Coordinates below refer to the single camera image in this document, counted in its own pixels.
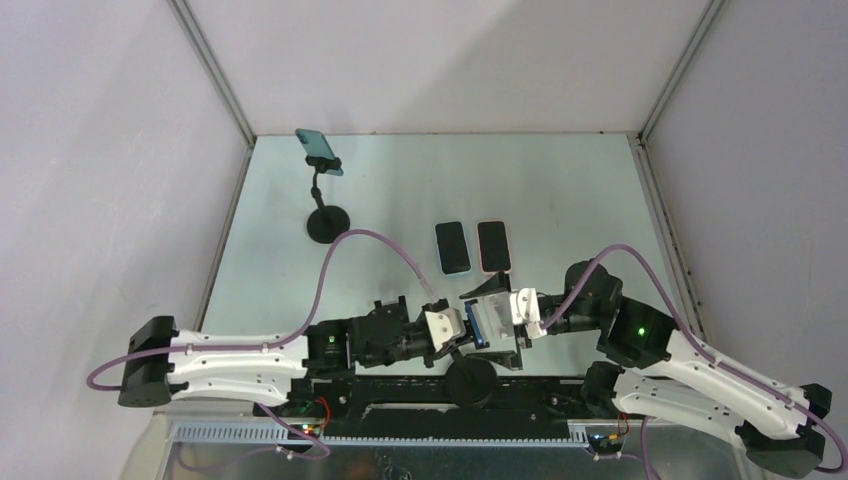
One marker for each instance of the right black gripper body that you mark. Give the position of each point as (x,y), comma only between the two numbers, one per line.
(569,322)

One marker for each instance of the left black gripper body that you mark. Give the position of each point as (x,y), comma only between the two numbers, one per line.
(410,345)

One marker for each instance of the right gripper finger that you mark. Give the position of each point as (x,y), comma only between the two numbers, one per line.
(496,284)
(510,359)

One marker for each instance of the pink phone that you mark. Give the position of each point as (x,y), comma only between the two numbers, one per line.
(494,248)

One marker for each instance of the black round-base phone stand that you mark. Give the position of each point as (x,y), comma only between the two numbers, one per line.
(470,382)

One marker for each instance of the light blue phone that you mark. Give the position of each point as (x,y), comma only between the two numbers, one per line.
(452,248)

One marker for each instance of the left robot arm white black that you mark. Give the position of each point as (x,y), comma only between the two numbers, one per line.
(168,364)

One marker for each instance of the black folding phone stand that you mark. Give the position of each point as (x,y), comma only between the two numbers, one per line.
(395,309)

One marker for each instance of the black gooseneck phone stand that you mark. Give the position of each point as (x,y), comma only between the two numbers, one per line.
(327,222)

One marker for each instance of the teal phone on stand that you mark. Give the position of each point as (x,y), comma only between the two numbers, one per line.
(319,153)

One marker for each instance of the right controller board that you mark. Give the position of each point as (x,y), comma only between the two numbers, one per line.
(607,445)

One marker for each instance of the controller board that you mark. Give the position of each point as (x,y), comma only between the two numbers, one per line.
(305,432)
(607,445)

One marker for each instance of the left controller board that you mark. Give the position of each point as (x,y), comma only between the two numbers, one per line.
(305,432)

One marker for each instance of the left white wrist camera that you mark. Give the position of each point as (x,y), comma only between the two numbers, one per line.
(445,324)

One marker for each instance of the grey slotted cable duct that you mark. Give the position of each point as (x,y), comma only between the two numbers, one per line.
(263,433)

